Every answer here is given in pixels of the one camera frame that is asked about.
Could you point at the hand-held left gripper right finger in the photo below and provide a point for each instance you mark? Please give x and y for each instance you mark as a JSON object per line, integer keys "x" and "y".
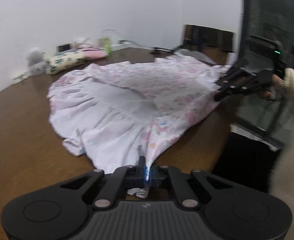
{"x": 155, "y": 177}

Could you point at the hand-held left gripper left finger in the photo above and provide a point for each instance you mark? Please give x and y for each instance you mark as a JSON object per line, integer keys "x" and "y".
{"x": 140, "y": 172}

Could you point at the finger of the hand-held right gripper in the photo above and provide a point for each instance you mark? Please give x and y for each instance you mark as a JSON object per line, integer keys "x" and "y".
{"x": 234, "y": 73}
{"x": 234, "y": 91}

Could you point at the pink floral ruffled dress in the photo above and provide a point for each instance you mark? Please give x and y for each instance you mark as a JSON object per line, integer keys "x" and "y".
{"x": 99, "y": 110}

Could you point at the person's right hand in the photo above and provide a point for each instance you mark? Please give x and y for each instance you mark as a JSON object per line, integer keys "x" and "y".
{"x": 278, "y": 83}

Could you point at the white plastic bag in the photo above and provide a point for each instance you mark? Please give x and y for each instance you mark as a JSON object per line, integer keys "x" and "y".
{"x": 199, "y": 56}

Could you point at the dark glass door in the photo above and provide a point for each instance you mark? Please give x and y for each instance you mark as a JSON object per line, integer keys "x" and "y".
{"x": 267, "y": 10}

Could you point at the folded pink floral cloth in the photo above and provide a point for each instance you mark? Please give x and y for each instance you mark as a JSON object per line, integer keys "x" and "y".
{"x": 94, "y": 54}

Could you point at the green spray bottle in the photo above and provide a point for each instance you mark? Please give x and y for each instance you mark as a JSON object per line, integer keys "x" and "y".
{"x": 107, "y": 42}

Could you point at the folded cream green-flowered cloth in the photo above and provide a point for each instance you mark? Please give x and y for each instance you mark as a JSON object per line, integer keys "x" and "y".
{"x": 64, "y": 62}

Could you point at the pale ruffled cloth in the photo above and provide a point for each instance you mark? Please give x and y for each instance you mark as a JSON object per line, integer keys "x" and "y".
{"x": 82, "y": 43}

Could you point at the small electronic box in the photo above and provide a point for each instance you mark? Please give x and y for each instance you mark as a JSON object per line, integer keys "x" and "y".
{"x": 63, "y": 48}

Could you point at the white power strip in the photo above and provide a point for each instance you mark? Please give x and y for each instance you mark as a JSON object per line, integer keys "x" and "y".
{"x": 30, "y": 72}

